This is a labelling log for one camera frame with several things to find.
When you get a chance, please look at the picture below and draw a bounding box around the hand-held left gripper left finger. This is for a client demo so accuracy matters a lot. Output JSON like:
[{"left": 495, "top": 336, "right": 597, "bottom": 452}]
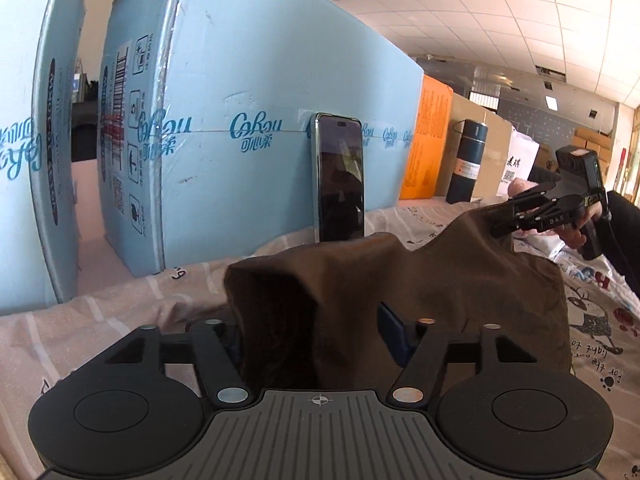
[{"left": 102, "top": 319, "right": 252, "bottom": 406}]

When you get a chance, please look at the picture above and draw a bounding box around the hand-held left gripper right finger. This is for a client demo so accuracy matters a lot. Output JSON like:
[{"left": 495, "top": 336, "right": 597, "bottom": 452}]
[{"left": 376, "top": 302, "right": 539, "bottom": 406}]

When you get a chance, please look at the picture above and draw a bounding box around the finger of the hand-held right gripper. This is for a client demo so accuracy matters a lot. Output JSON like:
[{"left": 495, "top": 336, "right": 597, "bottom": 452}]
[
  {"left": 508, "top": 183, "right": 562, "bottom": 214},
  {"left": 492, "top": 194, "right": 584, "bottom": 239}
]

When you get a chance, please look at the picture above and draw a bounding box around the brown garment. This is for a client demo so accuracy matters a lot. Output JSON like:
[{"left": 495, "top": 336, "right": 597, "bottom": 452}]
[{"left": 223, "top": 202, "right": 574, "bottom": 397}]

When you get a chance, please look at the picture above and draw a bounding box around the person's right forearm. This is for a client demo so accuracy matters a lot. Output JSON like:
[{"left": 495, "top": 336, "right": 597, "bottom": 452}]
[{"left": 599, "top": 190, "right": 640, "bottom": 287}]

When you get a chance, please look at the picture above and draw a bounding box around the person's right hand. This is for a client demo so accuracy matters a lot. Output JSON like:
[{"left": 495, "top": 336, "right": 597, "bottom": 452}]
[{"left": 547, "top": 222, "right": 584, "bottom": 251}]

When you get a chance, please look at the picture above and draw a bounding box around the stack of brown cartons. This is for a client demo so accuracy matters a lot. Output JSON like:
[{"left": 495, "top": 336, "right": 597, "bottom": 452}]
[{"left": 571, "top": 127, "right": 617, "bottom": 192}]

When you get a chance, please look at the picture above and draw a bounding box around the black sofa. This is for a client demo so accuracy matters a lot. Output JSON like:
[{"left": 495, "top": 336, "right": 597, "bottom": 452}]
[{"left": 529, "top": 161, "right": 560, "bottom": 184}]

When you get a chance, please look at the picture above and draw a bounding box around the white paper bag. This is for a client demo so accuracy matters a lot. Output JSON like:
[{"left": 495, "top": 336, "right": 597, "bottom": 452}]
[{"left": 497, "top": 127, "right": 541, "bottom": 196}]

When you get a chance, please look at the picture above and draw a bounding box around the brown cardboard box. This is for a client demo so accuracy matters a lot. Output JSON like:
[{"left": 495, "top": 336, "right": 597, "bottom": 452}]
[{"left": 435, "top": 94, "right": 514, "bottom": 199}]

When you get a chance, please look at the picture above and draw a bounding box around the white garment with red letters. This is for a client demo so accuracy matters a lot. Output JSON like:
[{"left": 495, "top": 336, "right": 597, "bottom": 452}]
[{"left": 515, "top": 236, "right": 632, "bottom": 297}]

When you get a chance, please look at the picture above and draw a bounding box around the dark blue vacuum bottle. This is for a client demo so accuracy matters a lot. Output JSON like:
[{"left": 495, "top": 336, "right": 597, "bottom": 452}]
[{"left": 445, "top": 119, "right": 489, "bottom": 205}]

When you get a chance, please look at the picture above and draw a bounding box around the orange cardboard box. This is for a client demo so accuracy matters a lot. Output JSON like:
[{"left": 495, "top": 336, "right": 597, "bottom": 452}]
[{"left": 399, "top": 74, "right": 455, "bottom": 201}]

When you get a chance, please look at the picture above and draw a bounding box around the black smartphone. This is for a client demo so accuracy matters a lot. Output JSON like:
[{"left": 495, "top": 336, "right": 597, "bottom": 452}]
[{"left": 308, "top": 112, "right": 366, "bottom": 244}]

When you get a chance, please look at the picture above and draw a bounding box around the large light blue cardboard box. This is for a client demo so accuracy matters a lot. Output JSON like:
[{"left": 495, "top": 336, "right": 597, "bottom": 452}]
[{"left": 97, "top": 0, "right": 425, "bottom": 277}]

